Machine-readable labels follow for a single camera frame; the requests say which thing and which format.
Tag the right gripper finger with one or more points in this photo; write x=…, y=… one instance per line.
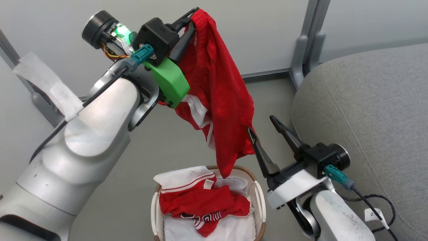
x=264, y=160
x=289, y=135

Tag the grey partition post with feet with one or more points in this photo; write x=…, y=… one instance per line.
x=314, y=40

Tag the white wicker-rim laundry basket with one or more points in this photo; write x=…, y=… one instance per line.
x=259, y=201

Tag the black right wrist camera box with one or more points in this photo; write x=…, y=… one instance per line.
x=317, y=159

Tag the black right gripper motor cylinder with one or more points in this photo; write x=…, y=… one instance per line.
x=342, y=157

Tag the white tape strip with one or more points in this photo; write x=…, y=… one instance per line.
x=43, y=80

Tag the white basket liner cloth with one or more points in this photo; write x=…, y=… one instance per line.
x=234, y=231

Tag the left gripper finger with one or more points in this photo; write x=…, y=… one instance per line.
x=184, y=19
x=182, y=45

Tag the grey partition post with leg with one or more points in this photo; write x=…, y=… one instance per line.
x=46, y=110

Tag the grey partition base rail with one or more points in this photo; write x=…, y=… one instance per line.
x=267, y=75

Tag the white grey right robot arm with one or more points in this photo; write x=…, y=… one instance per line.
x=337, y=217

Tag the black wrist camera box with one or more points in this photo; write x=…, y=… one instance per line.
x=317, y=159
x=155, y=35

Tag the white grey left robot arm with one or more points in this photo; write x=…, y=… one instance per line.
x=83, y=140

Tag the red jersey with white lettering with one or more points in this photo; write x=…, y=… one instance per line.
x=200, y=201

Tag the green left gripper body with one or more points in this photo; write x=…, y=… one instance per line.
x=170, y=82

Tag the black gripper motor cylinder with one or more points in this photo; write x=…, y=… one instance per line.
x=342, y=157
x=98, y=28

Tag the red shorts with white stripes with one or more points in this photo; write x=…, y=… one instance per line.
x=217, y=83

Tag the white garment with red trim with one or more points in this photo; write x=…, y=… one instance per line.
x=180, y=177

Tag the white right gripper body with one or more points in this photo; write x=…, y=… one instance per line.
x=294, y=187

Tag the grey fabric sofa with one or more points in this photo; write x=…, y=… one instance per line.
x=367, y=100

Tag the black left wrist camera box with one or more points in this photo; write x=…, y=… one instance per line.
x=155, y=35

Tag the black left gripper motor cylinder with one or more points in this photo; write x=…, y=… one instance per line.
x=98, y=28

